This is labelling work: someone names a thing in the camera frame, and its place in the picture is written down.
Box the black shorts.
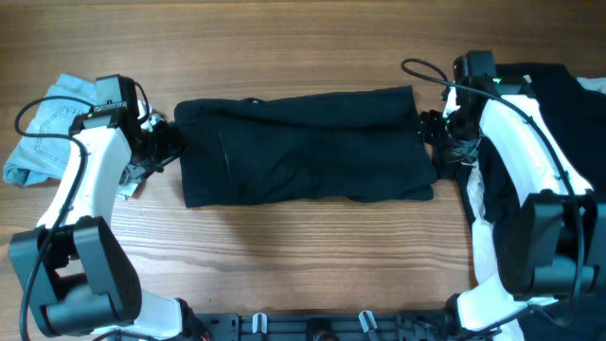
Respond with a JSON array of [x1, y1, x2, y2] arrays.
[[174, 86, 437, 207]]

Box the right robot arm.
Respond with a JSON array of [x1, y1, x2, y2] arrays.
[[419, 51, 605, 340]]

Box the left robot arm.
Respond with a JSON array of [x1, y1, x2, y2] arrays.
[[9, 75, 208, 340]]

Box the black and white clothes pile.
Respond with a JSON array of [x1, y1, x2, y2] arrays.
[[437, 63, 605, 340]]

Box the folded light blue denim shorts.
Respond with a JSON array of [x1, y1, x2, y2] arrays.
[[2, 73, 157, 200]]

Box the right black cable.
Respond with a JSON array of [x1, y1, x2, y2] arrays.
[[401, 58, 586, 328]]

